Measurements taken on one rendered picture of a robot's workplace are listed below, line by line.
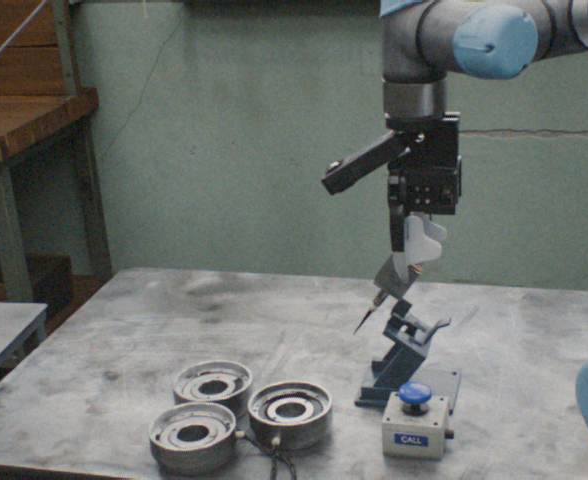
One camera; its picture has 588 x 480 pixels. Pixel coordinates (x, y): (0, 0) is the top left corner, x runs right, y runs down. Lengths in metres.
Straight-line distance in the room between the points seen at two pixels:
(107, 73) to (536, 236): 1.33
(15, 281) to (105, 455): 1.52
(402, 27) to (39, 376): 0.72
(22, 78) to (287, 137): 0.78
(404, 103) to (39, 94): 1.95
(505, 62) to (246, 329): 0.66
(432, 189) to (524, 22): 0.24
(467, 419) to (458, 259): 1.62
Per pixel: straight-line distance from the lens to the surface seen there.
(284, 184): 2.88
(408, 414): 1.19
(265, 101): 2.82
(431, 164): 1.18
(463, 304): 1.56
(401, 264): 1.20
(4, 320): 1.95
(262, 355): 1.43
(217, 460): 1.18
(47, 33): 2.91
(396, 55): 1.13
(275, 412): 1.24
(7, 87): 3.02
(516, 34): 1.04
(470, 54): 1.04
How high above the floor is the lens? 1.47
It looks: 22 degrees down
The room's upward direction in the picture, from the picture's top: 4 degrees counter-clockwise
